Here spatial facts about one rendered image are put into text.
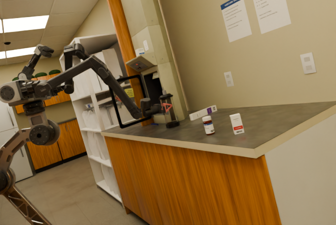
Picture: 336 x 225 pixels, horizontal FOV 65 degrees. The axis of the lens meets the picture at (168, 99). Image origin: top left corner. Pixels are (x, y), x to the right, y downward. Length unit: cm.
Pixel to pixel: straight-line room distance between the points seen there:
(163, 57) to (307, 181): 129
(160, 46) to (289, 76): 95
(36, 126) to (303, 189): 168
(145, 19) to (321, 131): 139
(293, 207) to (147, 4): 163
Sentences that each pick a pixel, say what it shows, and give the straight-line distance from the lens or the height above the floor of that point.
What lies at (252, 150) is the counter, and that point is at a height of 93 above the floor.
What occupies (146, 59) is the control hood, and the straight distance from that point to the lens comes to 199.
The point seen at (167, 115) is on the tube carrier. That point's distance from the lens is 186.
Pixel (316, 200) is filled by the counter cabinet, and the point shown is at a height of 59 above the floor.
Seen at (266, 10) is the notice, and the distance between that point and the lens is 180.
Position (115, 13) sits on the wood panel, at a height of 194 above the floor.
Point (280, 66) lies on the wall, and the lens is 178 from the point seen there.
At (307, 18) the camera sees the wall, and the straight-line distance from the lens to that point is 166.
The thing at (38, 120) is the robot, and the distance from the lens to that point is 210.
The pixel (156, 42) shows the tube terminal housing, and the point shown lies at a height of 158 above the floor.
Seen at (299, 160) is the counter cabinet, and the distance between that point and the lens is 128.
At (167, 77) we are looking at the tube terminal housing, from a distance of 204.
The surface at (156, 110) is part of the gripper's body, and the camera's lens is 182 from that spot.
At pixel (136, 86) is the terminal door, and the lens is 225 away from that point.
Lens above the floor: 127
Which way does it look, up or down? 4 degrees down
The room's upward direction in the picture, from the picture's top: 15 degrees counter-clockwise
